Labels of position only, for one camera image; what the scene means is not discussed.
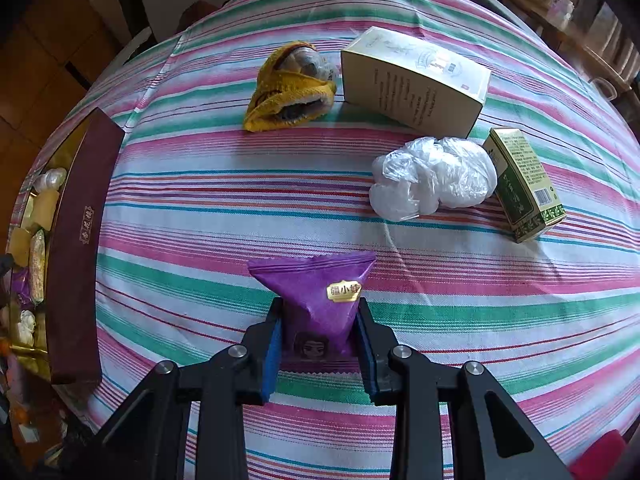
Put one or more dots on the wooden side desk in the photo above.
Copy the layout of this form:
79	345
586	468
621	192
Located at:
565	37

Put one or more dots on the purple snack packet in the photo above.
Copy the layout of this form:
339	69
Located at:
20	287
310	295

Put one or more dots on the yellow knitted cloth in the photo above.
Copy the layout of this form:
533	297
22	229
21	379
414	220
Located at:
270	105

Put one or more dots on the maroon and gold gift box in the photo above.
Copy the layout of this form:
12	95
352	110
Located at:
75	240

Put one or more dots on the pink small container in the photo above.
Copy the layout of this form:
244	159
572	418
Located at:
560	7

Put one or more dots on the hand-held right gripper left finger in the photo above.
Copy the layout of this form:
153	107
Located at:
270	360

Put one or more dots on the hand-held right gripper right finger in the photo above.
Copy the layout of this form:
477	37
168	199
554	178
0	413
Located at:
367	370

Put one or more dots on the small green box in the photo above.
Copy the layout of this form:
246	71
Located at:
525	190

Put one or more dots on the patterned curtain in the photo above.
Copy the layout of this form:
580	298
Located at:
610	35

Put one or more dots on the white plastic bag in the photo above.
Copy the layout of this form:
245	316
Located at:
440	175

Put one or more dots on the white plastic container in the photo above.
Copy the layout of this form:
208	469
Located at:
602	87

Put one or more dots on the pale yellow packet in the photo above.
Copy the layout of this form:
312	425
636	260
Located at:
42	210

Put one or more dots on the wooden wardrobe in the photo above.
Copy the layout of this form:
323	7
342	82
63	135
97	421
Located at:
45	60

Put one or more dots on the reddish brown cloth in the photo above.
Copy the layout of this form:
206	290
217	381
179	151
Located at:
200	12

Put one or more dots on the white wrapped pastry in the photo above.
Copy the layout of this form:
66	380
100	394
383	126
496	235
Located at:
52	180
26	327

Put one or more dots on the beige cardboard box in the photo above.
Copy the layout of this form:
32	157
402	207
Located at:
415	90

